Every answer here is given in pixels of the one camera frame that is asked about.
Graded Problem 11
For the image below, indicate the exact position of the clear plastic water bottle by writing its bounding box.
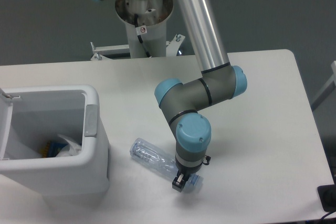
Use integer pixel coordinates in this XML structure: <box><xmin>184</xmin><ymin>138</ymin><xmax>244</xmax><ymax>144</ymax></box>
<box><xmin>130</xmin><ymin>138</ymin><xmax>211</xmax><ymax>192</ymax></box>

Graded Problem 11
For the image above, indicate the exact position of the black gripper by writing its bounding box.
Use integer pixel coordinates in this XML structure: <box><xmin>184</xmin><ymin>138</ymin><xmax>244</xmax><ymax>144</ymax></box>
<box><xmin>172</xmin><ymin>165</ymin><xmax>202</xmax><ymax>192</ymax></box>

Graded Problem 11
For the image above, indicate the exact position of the blue snack package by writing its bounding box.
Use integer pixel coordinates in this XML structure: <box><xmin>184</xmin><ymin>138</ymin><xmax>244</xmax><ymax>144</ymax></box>
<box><xmin>40</xmin><ymin>141</ymin><xmax>67</xmax><ymax>158</ymax></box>

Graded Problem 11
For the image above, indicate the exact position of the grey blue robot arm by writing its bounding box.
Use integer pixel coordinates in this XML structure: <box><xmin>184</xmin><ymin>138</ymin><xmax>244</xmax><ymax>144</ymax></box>
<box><xmin>96</xmin><ymin>0</ymin><xmax>247</xmax><ymax>191</ymax></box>

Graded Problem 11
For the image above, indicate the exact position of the white paper wrapper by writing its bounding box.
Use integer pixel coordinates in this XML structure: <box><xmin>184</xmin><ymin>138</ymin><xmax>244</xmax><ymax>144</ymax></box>
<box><xmin>56</xmin><ymin>134</ymin><xmax>82</xmax><ymax>157</ymax></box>

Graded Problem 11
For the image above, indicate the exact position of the white metal base frame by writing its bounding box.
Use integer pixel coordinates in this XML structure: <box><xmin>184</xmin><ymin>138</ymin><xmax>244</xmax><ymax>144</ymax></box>
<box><xmin>90</xmin><ymin>34</ymin><xmax>193</xmax><ymax>61</ymax></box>

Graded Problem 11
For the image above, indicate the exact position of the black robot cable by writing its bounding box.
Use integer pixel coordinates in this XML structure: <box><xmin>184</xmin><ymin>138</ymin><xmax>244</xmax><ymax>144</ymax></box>
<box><xmin>133</xmin><ymin>13</ymin><xmax>152</xmax><ymax>58</ymax></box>

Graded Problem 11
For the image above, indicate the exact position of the white plastic trash can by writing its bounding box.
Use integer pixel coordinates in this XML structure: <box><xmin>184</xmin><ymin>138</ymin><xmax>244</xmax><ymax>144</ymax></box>
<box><xmin>1</xmin><ymin>84</ymin><xmax>110</xmax><ymax>196</ymax></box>

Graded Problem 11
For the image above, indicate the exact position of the black device at edge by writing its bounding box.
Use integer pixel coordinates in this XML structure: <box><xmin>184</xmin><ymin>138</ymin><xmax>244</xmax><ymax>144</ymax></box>
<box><xmin>317</xmin><ymin>184</ymin><xmax>335</xmax><ymax>212</ymax></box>

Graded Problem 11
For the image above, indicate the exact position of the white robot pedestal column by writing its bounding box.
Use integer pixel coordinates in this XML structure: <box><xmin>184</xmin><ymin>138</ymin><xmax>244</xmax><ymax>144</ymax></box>
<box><xmin>115</xmin><ymin>0</ymin><xmax>173</xmax><ymax>58</ymax></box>

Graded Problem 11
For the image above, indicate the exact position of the white frame at right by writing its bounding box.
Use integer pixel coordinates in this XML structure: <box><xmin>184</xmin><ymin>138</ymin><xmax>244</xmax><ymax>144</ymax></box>
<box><xmin>310</xmin><ymin>61</ymin><xmax>335</xmax><ymax>111</ymax></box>

